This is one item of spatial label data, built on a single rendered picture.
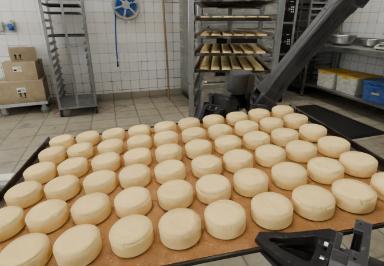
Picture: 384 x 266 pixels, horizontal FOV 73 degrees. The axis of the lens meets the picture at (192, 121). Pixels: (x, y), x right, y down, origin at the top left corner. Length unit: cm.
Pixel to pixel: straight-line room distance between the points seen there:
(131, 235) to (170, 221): 5
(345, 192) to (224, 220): 16
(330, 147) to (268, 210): 20
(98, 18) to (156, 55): 104
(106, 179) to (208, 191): 16
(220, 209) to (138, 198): 11
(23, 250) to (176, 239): 17
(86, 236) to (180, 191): 13
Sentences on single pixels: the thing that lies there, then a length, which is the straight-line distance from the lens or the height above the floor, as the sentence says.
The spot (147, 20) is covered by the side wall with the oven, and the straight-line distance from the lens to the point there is 446.
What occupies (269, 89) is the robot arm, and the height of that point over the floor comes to 104.
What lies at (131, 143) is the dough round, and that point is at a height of 99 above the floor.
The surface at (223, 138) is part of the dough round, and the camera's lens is 50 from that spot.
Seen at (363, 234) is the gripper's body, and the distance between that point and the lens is 30.
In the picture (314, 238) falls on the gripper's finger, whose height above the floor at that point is 100.
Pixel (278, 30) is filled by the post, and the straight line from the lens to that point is 146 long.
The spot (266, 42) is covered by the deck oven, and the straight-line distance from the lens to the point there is 402.
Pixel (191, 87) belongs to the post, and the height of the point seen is 86.
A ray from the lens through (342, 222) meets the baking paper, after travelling 37.
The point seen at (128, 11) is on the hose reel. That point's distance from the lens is 431.
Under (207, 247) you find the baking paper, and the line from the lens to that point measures 32.
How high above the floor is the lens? 121
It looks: 21 degrees down
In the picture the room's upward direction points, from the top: straight up
